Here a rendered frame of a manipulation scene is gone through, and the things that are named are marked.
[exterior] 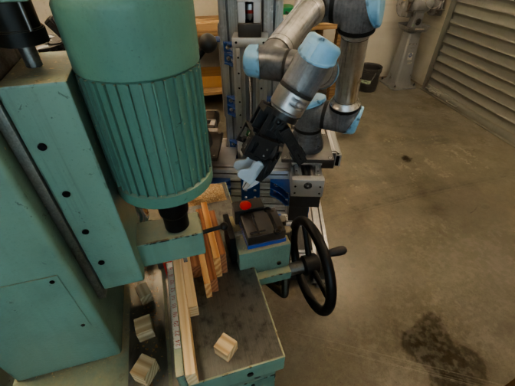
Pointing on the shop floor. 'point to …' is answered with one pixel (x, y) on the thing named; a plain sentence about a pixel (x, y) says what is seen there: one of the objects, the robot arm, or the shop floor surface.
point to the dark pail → (370, 76)
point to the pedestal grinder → (409, 40)
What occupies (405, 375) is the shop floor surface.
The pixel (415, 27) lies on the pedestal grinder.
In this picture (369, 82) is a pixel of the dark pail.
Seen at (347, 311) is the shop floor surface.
